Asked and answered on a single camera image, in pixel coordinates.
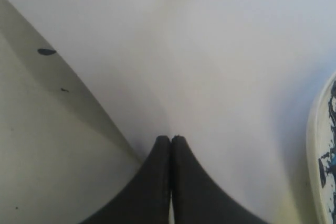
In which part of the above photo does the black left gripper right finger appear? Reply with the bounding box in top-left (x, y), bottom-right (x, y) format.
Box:
top-left (170, 135), bottom-right (265, 223)

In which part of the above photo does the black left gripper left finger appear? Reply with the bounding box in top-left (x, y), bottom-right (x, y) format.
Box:
top-left (83, 135), bottom-right (171, 223)

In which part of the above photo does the white paper sheet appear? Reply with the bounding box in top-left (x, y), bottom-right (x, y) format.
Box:
top-left (9, 0), bottom-right (335, 223)

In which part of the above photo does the white plate with blue paint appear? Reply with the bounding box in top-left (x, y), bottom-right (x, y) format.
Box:
top-left (306, 73), bottom-right (335, 223)

